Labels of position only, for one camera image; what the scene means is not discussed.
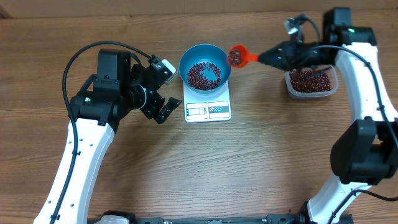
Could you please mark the red beans in bowl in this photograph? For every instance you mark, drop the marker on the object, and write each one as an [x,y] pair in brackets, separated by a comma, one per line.
[204,76]

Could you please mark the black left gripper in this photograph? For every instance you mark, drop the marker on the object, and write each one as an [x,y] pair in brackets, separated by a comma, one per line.
[152,112]

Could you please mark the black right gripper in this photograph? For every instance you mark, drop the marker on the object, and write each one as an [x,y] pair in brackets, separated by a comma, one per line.
[286,55]

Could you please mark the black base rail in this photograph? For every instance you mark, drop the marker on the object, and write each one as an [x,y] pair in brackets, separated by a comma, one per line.
[123,217]

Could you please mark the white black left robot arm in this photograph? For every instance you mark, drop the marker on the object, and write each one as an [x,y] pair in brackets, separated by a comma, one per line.
[106,97]

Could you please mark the white digital kitchen scale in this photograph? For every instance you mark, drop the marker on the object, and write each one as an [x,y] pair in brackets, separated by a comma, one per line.
[207,107]

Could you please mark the orange scoop blue handle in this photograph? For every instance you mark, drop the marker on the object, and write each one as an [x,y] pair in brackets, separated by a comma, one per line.
[239,56]

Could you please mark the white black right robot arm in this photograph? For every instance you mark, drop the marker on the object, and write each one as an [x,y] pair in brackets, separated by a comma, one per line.
[366,153]

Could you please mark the blue bowl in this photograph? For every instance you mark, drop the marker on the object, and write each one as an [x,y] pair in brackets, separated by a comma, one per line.
[204,53]

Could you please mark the red beans in container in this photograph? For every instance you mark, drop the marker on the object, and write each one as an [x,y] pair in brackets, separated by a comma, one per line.
[310,81]

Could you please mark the clear plastic container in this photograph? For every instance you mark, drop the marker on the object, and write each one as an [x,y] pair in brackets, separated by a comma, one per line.
[305,96]

